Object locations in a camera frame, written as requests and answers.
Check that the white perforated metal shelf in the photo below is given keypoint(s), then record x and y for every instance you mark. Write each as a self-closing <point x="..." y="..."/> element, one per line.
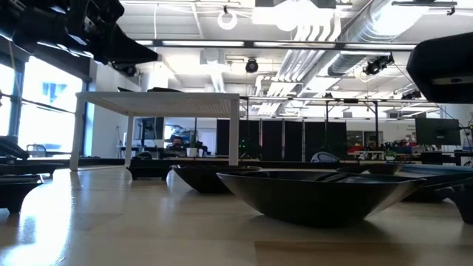
<point x="166" y="105"/>

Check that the small green plant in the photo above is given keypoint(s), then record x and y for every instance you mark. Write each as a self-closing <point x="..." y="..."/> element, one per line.
<point x="390" y="153"/>

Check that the white pot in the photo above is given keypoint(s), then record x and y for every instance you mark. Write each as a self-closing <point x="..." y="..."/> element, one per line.
<point x="191" y="151"/>

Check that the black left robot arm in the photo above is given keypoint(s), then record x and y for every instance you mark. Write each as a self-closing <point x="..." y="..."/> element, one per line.
<point x="22" y="18"/>

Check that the black white office chair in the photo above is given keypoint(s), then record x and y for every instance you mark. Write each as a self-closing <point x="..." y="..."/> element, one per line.
<point x="324" y="157"/>

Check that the black ceiling spotlight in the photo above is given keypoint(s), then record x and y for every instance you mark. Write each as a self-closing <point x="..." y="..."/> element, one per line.
<point x="130" y="71"/>
<point x="251" y="65"/>

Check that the black room divider panels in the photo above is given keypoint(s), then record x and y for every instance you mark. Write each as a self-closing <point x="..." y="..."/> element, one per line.
<point x="273" y="140"/>

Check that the silver ventilation duct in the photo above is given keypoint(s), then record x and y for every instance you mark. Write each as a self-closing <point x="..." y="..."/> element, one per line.
<point x="347" y="63"/>

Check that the black ceiling camera cluster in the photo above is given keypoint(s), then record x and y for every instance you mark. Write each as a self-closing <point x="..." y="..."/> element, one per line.
<point x="377" y="64"/>

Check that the black teardrop mini plate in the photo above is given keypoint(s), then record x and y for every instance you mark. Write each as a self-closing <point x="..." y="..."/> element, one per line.
<point x="428" y="188"/>

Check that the dark chair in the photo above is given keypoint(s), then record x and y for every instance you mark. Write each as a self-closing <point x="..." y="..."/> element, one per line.
<point x="37" y="149"/>

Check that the black leaf-shaped mini plate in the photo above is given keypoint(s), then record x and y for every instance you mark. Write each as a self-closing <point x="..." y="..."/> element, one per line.
<point x="369" y="169"/>
<point x="314" y="203"/>
<point x="207" y="181"/>
<point x="164" y="90"/>

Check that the person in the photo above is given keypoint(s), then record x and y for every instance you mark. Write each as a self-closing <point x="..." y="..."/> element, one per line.
<point x="177" y="142"/>

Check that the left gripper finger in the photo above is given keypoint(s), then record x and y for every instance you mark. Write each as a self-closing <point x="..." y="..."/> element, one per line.
<point x="123" y="42"/>
<point x="125" y="57"/>

